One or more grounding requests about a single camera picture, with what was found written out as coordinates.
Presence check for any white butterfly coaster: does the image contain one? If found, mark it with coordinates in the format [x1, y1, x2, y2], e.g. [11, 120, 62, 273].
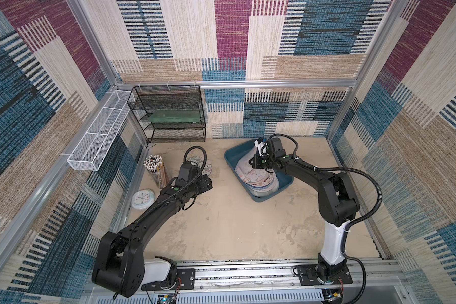
[235, 148, 274, 187]

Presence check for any teal plastic storage box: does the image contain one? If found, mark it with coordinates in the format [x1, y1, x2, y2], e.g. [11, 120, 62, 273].
[224, 139, 294, 203]

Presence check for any green white cabbage coaster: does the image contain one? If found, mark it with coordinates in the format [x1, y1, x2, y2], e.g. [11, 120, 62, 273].
[187, 155, 212, 176]

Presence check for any pink checkered bunny coaster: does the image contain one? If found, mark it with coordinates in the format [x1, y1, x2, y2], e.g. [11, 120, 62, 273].
[246, 177, 279, 198]

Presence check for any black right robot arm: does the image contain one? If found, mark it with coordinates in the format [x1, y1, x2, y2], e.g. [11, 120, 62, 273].
[248, 153, 360, 284]

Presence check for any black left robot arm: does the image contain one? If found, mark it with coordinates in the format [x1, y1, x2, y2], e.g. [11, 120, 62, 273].
[91, 174, 212, 298]

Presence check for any cup of coloured pencils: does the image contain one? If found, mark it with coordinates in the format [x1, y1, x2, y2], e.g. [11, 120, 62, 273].
[143, 155, 170, 189]

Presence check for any small white round clock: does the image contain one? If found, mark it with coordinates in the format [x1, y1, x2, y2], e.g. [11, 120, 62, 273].
[131, 189, 156, 210]

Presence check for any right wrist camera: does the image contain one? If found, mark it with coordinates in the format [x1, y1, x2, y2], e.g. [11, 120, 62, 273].
[255, 138, 287, 160]

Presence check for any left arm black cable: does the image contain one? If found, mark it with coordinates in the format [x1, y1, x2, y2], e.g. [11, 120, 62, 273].
[136, 145, 208, 225]

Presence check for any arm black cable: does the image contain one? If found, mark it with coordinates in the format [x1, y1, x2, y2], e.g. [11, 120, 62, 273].
[136, 145, 208, 225]
[267, 133, 383, 304]

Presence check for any black wire mesh shelf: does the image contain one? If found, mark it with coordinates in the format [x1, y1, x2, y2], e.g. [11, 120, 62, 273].
[127, 85, 206, 143]

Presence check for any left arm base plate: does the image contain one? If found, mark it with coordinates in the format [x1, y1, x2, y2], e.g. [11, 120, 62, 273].
[141, 268, 196, 291]

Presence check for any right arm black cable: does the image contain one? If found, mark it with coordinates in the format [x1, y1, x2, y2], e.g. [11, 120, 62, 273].
[267, 133, 383, 304]

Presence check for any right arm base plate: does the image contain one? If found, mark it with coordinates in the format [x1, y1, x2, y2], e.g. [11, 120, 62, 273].
[292, 262, 353, 286]

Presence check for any white wire mesh basket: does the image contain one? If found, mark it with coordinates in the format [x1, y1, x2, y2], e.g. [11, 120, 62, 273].
[67, 91, 130, 171]

